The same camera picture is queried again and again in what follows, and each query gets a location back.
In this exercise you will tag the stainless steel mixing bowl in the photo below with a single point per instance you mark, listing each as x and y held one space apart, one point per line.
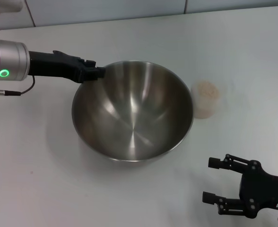
134 113

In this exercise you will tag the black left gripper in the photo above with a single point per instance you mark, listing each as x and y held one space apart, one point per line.
51 66

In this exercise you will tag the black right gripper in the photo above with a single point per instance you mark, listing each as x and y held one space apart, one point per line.
266 189

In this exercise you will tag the clear plastic cup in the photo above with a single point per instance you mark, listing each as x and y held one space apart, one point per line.
204 111

